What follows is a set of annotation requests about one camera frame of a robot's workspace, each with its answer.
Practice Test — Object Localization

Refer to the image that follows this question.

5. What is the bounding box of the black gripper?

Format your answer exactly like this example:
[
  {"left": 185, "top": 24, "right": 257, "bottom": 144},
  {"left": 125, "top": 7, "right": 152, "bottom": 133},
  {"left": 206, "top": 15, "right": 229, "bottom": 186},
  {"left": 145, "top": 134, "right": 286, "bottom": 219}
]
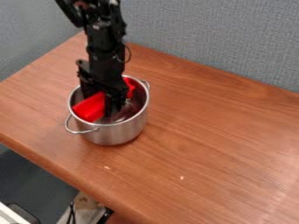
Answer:
[{"left": 76, "top": 49, "right": 128, "bottom": 116}]

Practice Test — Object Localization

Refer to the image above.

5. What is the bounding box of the red rectangular block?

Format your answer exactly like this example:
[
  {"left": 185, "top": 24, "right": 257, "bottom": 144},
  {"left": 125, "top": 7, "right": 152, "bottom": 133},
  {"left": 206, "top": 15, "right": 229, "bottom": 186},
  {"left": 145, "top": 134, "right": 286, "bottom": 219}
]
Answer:
[{"left": 70, "top": 77, "right": 137, "bottom": 123}]

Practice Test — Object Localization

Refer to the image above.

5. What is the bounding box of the stainless steel pot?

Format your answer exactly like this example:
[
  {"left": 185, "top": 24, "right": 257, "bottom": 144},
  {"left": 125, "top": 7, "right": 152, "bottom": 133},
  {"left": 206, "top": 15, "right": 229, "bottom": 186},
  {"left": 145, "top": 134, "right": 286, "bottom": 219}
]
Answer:
[{"left": 64, "top": 75, "right": 149, "bottom": 146}]

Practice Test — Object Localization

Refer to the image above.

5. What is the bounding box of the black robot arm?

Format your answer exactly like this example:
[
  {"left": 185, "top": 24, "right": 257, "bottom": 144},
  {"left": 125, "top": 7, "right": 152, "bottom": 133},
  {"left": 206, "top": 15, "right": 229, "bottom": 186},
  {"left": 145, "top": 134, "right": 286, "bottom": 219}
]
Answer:
[{"left": 54, "top": 0, "right": 128, "bottom": 117}]

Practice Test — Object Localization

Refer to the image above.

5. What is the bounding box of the white object bottom left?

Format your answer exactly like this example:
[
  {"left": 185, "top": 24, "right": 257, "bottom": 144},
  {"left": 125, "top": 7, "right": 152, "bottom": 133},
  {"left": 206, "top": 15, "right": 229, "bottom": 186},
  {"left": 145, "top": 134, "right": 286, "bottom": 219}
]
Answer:
[{"left": 0, "top": 202, "right": 40, "bottom": 224}]

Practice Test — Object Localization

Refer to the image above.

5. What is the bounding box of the table leg bracket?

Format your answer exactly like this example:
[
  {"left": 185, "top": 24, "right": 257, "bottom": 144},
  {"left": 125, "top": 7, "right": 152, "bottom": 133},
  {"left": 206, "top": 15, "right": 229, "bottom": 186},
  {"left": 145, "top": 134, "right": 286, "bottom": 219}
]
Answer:
[{"left": 56, "top": 192, "right": 112, "bottom": 224}]

